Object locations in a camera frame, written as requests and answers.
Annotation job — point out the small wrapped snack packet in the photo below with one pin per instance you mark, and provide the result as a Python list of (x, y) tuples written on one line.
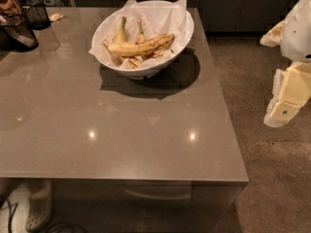
[(56, 17)]

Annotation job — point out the white ceramic bowl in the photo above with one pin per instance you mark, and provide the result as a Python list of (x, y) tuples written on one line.
[(152, 69)]

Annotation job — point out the white paper liner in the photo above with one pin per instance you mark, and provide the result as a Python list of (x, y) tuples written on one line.
[(162, 16)]

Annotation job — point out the large front yellow banana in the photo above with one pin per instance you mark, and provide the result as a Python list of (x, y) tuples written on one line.
[(140, 49)]

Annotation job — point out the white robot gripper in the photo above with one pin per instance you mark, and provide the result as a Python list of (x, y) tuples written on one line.
[(297, 33)]

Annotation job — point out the left back yellow banana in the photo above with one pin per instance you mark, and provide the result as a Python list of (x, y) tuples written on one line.
[(120, 36)]

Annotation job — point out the black mesh pen cup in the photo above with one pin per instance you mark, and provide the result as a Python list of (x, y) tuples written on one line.
[(36, 14)]

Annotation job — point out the grey clog shoe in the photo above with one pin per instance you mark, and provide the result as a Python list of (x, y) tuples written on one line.
[(40, 205)]

